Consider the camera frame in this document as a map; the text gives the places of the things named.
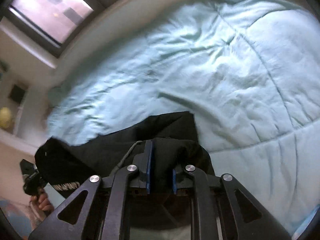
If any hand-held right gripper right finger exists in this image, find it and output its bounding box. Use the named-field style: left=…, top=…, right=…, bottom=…
left=172, top=164, right=293, bottom=240

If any black hooded jacket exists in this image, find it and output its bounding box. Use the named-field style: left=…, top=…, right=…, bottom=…
left=34, top=111, right=216, bottom=230

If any dark framed window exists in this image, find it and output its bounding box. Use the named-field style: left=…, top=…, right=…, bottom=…
left=0, top=0, right=142, bottom=58

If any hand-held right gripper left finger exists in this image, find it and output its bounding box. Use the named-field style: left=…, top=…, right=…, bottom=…
left=29, top=140, right=154, bottom=240

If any black speaker box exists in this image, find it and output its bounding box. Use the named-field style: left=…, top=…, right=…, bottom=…
left=8, top=84, right=27, bottom=103

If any pink printed cloth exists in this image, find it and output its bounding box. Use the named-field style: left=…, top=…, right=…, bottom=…
left=0, top=199, right=34, bottom=232

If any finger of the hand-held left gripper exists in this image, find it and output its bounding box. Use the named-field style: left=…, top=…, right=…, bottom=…
left=19, top=158, right=38, bottom=177

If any person's left hand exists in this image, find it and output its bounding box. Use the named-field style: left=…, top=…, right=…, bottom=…
left=30, top=190, right=54, bottom=212

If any yellow globe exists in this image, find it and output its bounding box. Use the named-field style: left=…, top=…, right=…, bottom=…
left=0, top=107, right=13, bottom=131

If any light blue duvet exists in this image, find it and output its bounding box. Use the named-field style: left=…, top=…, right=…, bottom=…
left=46, top=0, right=320, bottom=237

